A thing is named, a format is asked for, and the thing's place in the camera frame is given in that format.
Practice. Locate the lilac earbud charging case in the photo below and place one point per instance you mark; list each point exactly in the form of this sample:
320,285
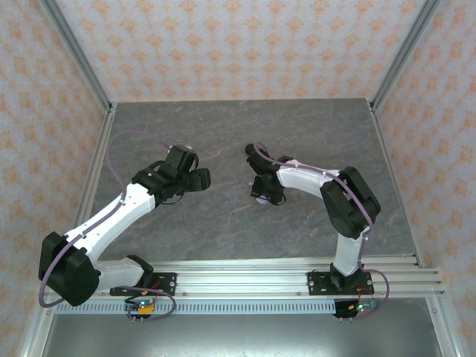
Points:
262,202

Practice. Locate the black earbud charging case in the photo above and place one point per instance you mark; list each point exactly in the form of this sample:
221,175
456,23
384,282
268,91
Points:
248,148

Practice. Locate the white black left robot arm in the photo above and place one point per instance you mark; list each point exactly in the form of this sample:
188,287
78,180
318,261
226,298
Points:
111,215

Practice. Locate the grey metal panel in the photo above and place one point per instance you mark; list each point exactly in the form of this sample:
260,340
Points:
241,338

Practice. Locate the aluminium table side rail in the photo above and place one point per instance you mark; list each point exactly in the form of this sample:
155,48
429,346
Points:
399,186
87,186

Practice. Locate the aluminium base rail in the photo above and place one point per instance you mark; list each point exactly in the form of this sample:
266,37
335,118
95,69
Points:
241,277

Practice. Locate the aluminium frame post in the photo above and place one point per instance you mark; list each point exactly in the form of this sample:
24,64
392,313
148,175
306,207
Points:
403,56
79,56

